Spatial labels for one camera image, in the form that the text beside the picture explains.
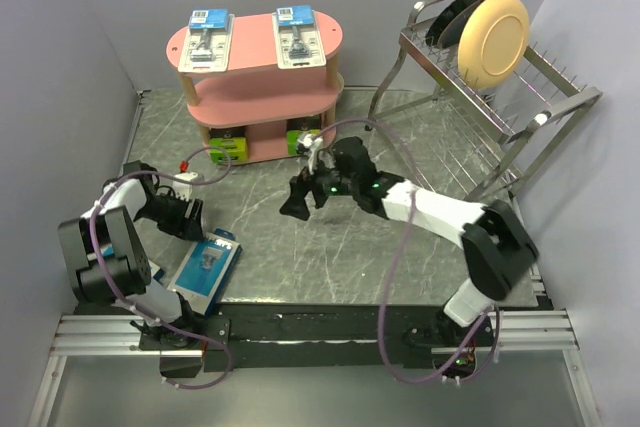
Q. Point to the green black Gillette Labs box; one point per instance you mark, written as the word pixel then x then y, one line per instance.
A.
pixel 297 127

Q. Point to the blue white razor box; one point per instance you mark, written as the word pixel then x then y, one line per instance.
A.
pixel 157 273

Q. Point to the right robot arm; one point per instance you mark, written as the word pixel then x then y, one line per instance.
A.
pixel 497 248

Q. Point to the cream plate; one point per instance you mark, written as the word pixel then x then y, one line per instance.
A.
pixel 493 42

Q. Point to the clear Gillette blister razor pack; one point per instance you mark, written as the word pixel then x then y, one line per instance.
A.
pixel 297 38

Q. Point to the pink three-tier shelf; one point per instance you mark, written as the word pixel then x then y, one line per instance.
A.
pixel 254 93

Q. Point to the steel dish rack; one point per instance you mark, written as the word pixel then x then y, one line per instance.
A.
pixel 494 139

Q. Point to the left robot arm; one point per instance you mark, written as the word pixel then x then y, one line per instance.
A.
pixel 108 266

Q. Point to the aluminium rail frame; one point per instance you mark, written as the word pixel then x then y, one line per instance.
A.
pixel 302 302

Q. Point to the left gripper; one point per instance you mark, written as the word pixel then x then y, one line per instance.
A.
pixel 184 227

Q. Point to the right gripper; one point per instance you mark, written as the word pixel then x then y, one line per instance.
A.
pixel 295 205

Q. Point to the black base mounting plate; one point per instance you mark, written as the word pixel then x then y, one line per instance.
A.
pixel 266 335

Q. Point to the blue Harry's razor box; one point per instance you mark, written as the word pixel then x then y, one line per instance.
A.
pixel 205 270

